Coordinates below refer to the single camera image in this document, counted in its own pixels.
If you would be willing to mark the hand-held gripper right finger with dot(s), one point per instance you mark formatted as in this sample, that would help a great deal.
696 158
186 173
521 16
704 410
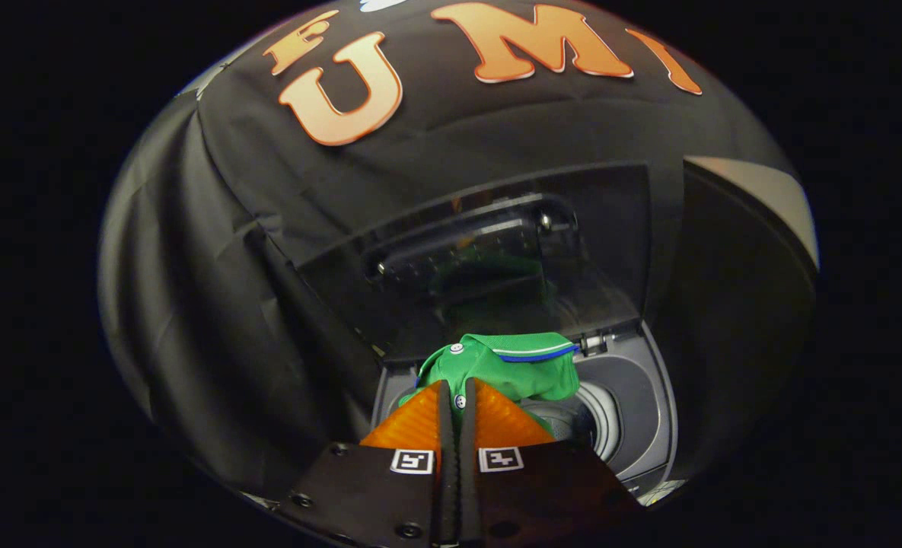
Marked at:
467 487

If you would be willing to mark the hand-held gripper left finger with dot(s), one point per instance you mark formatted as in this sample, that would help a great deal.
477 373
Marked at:
447 487

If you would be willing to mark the green polo shirt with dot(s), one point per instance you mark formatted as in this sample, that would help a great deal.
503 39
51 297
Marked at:
527 369

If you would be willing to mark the dark glass washing machine lid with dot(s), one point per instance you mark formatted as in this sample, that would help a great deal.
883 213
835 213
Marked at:
603 228

